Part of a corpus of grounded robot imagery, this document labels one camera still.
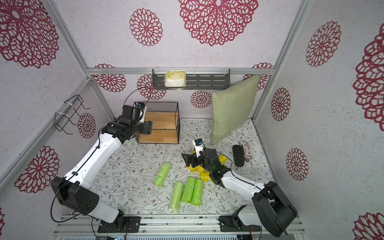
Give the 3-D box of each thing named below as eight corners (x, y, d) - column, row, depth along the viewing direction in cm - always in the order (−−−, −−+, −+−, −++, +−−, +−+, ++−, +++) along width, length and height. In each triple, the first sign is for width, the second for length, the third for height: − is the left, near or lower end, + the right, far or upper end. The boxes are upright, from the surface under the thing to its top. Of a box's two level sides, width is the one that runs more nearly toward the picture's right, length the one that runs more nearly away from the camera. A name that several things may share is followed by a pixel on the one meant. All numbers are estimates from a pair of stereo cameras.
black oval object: (235, 166, 97) (236, 163, 94) (231, 148, 106) (232, 145, 103) (246, 166, 97) (247, 163, 94) (241, 148, 106) (242, 145, 103)
